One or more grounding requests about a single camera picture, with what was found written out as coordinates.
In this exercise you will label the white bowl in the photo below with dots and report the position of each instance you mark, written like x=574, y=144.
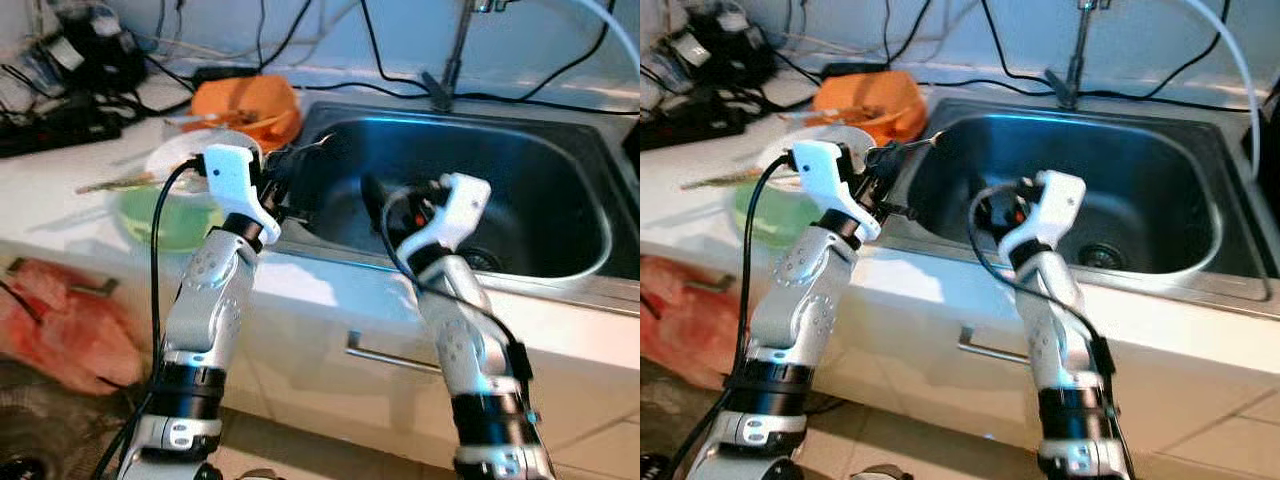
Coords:
x=790, y=150
x=175, y=150

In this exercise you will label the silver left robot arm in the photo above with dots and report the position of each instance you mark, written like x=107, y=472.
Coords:
x=800, y=310
x=205, y=300

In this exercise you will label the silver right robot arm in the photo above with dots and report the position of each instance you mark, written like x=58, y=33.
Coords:
x=1055, y=340
x=465, y=340

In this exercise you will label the white kitchen base cabinet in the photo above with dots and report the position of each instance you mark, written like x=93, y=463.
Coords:
x=330, y=400
x=930, y=400

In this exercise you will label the orange bowl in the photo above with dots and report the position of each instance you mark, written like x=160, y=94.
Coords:
x=870, y=95
x=245, y=100

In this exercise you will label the metal sink drain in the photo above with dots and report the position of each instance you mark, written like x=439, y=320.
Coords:
x=1105, y=257
x=485, y=260

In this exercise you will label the flat black power adapter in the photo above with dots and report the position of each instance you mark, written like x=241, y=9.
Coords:
x=852, y=70
x=225, y=73

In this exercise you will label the light green plate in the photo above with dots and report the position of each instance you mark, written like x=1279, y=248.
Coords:
x=170, y=225
x=775, y=220

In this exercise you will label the metal faucet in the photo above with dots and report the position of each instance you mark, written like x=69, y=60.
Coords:
x=1070, y=85
x=445, y=85

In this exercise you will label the stainless steel sink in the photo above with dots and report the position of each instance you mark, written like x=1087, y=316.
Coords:
x=540, y=170
x=1150, y=170

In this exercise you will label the black power strip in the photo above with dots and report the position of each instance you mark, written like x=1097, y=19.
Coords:
x=700, y=120
x=50, y=130

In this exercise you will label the black box device with labels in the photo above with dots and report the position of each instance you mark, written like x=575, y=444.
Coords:
x=95, y=55
x=720, y=55

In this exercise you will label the red plastic bag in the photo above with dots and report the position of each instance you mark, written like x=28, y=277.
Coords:
x=690, y=330
x=60, y=330

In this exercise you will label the black appliance with red sticker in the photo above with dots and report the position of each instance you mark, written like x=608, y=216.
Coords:
x=1265, y=140

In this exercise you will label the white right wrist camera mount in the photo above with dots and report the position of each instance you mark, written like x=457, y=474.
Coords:
x=460, y=200
x=1055, y=200

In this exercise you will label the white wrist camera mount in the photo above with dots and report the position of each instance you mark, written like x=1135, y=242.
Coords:
x=1055, y=200
x=232, y=180
x=825, y=175
x=460, y=200

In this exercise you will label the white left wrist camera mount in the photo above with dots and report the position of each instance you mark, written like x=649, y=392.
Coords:
x=232, y=180
x=825, y=175

